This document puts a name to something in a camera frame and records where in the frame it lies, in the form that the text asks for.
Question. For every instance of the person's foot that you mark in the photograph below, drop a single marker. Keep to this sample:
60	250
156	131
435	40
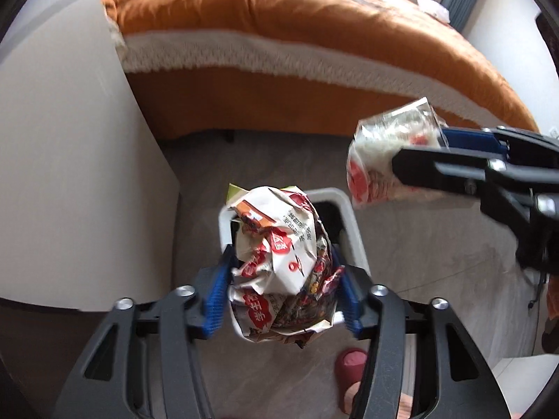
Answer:
353	397

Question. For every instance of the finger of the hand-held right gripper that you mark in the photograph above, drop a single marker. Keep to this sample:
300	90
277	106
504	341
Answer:
471	142
436	172

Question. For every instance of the dark colourful snack wrapper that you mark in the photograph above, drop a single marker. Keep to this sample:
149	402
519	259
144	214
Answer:
316	288

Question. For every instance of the orange blanket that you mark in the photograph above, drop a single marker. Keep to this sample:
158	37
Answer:
305	26

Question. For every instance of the orange bed base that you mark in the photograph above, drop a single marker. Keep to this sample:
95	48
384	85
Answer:
244	100

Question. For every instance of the clear white red wrapper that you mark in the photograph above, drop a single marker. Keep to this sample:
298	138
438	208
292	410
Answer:
380	161

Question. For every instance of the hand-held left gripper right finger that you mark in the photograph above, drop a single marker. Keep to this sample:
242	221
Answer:
349	301

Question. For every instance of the white cabinet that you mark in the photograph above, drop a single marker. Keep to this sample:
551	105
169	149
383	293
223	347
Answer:
70	161

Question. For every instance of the white pillow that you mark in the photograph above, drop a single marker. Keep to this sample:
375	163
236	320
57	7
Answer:
434	8

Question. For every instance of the white trash bin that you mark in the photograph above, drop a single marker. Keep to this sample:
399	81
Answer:
351	235

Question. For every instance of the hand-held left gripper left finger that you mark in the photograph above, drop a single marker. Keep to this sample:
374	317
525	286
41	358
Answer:
216	297

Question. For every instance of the red slipper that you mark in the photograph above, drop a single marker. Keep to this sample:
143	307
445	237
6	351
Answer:
349	364

